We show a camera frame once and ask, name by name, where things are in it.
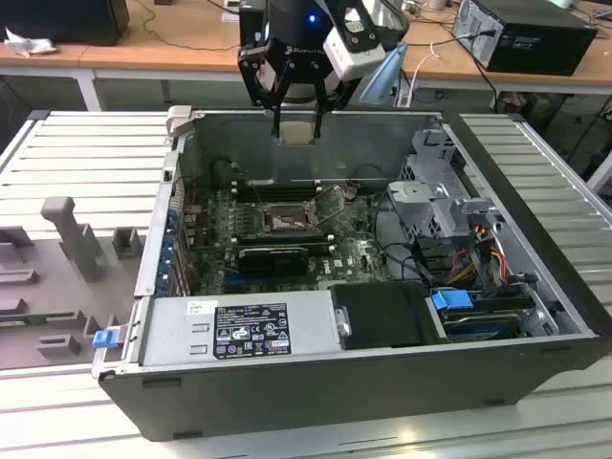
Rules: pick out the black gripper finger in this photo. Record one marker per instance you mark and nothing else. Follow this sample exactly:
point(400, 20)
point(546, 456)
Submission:
point(346, 91)
point(248, 72)

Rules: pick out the silver square CPU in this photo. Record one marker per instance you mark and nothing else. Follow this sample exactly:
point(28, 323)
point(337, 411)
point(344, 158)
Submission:
point(299, 134)

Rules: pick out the RAM slot white clips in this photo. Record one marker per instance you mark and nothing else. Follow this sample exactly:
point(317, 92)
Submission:
point(287, 183)
point(287, 193)

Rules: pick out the CPU socket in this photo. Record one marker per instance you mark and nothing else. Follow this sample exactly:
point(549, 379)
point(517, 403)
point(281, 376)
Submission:
point(287, 221)

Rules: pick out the black monitor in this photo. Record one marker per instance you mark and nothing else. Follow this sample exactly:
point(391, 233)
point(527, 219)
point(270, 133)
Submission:
point(249, 24)

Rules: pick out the pale blue teach pendant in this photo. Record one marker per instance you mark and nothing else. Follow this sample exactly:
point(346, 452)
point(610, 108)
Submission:
point(391, 72)

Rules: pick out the grey plastic case latch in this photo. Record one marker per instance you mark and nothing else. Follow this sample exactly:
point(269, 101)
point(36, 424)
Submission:
point(179, 119)

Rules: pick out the grey metal drive cage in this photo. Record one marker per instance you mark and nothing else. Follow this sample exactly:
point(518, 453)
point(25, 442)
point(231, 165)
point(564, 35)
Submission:
point(416, 193)

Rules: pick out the white cup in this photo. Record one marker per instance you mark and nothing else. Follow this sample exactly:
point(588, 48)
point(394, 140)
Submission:
point(437, 4)

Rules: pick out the green motherboard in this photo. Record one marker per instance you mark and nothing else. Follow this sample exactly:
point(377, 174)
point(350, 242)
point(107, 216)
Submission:
point(354, 248)

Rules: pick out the small black graphics card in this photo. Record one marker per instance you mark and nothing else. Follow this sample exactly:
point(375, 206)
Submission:
point(272, 262)

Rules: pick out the large black box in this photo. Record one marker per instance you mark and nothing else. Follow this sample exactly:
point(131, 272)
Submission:
point(62, 19)

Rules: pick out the black desktop computer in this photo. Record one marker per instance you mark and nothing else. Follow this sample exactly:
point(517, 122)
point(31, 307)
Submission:
point(540, 43)

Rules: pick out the crumpled white paper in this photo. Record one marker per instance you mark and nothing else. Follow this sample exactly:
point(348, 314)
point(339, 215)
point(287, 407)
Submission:
point(28, 44)

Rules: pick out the black plastic shroud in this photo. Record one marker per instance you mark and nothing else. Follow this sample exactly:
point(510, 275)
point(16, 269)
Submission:
point(382, 315)

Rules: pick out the hard disk in blue carrier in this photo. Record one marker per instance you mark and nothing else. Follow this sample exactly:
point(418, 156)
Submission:
point(452, 303)

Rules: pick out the mint green object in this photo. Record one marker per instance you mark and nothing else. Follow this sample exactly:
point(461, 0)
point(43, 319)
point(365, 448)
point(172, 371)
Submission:
point(568, 3)

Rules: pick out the grey power supply unit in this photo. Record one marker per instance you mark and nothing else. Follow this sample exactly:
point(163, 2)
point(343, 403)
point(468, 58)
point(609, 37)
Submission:
point(167, 330)

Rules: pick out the grey parts rack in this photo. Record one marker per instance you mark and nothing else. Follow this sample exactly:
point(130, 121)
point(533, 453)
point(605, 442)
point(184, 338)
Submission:
point(48, 296)

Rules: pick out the blue case latch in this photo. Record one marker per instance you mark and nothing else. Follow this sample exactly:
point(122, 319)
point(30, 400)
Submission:
point(105, 338)

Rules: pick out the black open PC case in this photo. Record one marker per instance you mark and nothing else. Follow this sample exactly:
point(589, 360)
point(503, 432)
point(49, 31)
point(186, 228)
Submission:
point(334, 397)

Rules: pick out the green RAM stick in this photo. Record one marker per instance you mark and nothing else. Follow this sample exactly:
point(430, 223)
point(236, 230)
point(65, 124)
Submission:
point(19, 320)

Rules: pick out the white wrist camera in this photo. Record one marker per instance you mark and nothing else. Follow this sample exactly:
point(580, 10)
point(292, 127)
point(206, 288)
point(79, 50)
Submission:
point(349, 64)

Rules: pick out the wooden desk white frame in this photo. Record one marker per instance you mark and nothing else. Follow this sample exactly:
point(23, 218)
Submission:
point(62, 59)
point(449, 72)

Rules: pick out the white metal frame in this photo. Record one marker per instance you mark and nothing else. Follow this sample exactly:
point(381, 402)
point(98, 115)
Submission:
point(603, 168)

